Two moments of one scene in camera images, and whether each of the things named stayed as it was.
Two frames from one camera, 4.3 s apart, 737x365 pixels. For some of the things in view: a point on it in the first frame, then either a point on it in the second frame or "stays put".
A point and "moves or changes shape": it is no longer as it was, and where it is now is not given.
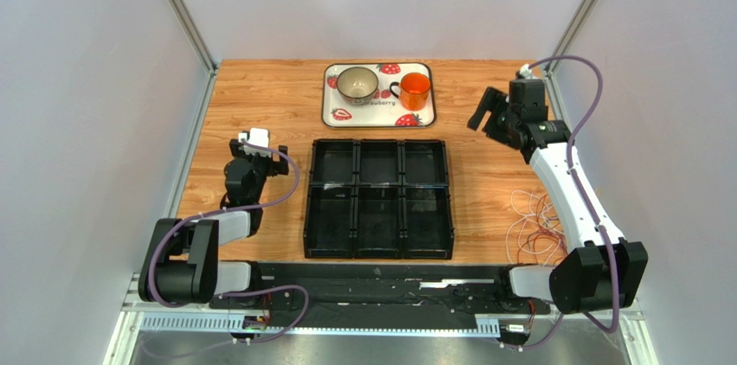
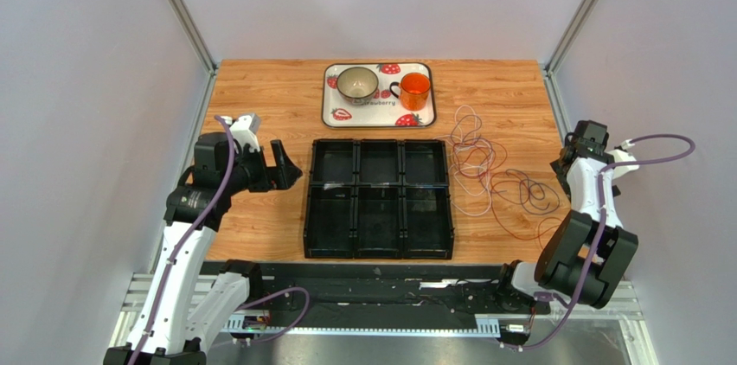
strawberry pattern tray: x=385 y=111 stays put
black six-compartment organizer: x=379 y=198 stays put
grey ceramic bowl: x=357 y=86 stays put
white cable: x=541 y=229 moves or changes shape
